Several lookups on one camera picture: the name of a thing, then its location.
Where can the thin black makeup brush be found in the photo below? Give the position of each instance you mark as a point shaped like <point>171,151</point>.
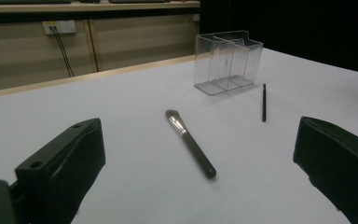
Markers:
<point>264,105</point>

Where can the wooden desk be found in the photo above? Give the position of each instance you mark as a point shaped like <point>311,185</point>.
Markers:
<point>130,40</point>

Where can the white wall socket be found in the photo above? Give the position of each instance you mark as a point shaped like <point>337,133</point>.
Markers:
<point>63,26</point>

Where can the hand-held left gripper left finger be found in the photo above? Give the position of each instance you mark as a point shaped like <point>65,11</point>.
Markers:
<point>62,168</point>

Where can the clear plastic organizer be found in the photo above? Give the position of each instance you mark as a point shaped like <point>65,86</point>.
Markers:
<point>230,62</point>

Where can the dark keyboard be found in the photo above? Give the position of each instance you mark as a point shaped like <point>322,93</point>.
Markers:
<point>136,1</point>
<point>28,1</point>

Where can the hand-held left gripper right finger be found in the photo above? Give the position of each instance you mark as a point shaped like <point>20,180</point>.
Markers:
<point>338,161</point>

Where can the black curtain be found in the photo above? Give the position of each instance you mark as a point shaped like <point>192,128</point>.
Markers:
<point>292,28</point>

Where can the white table cover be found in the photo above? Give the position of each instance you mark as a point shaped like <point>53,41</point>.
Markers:
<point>136,93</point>

